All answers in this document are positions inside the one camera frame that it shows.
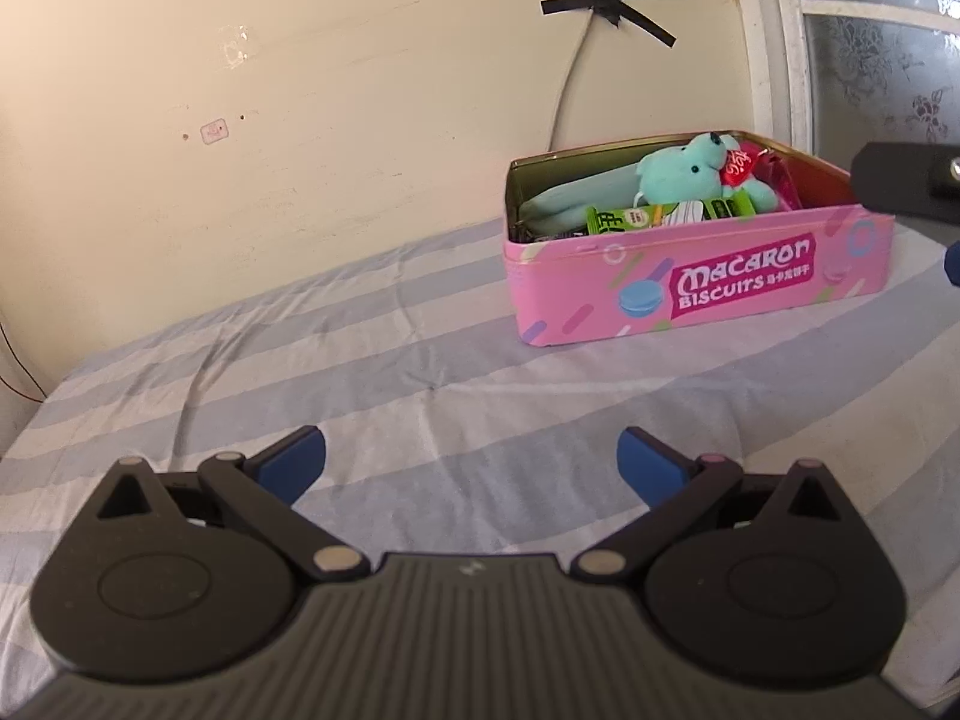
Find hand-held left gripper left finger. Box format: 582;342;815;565
90;425;370;582

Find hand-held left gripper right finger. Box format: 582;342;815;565
574;426;852;584

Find magenta pouch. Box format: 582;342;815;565
756;152;805;212

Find pink biscuit tin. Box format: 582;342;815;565
501;127;897;350

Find teal plush bear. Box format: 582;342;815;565
634;132;782;217

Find green snack packet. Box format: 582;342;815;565
583;195;757;236

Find window with floral film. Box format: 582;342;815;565
722;0;960;166

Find striped bed sheet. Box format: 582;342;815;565
0;216;960;720

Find thin red cable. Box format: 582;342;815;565
0;306;44;410

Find white power cable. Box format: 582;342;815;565
546;0;610;152

